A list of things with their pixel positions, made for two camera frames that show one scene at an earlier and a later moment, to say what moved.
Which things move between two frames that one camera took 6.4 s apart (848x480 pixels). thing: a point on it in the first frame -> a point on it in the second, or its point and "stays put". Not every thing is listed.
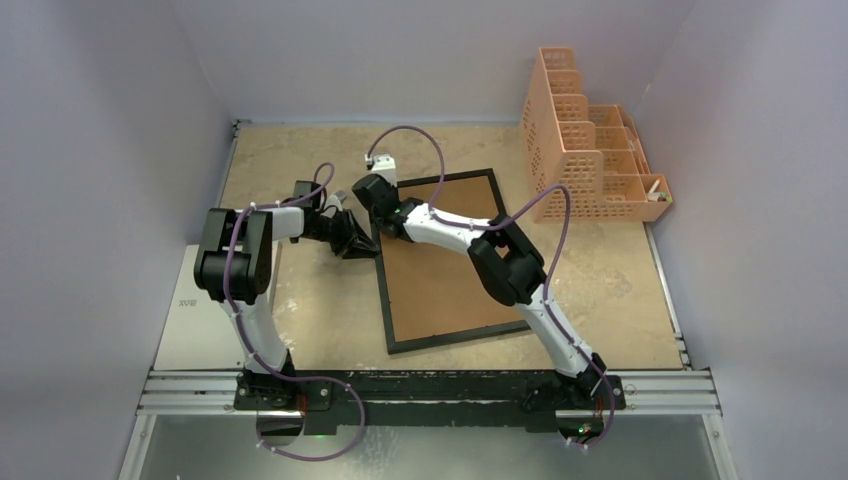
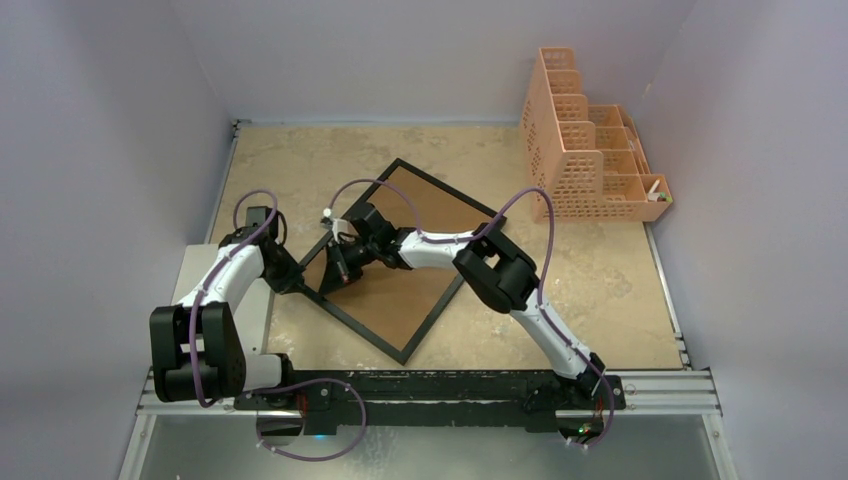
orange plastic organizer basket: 592,151 stays put
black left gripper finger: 362,247 -> 296,287
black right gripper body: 381,225 -> 346,263
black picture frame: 452,337 -> 446,192
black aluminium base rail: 434,400 stays put
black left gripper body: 338,232 -> 284,272
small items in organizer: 658,196 stays put
